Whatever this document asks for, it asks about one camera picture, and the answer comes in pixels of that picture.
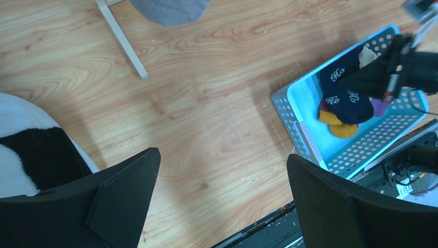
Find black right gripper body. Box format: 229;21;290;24
393;34;437;95

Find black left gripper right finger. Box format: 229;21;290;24
287;154;437;247

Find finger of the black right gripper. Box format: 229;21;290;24
336;34;414;101

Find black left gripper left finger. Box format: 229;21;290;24
1;147;161;247

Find purple orange striped sock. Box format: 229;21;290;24
318;99;342;125
326;98;390;138

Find navy blue sock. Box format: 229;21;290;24
318;46;374;124

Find light blue plastic basket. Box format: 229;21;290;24
269;24;430;181

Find grey striped sock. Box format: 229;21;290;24
130;0;210;26

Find black white checkered blanket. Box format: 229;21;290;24
1;93;99;198

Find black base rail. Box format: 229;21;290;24
218;119;437;247

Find wooden drying rack frame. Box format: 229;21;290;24
95;0;148;80

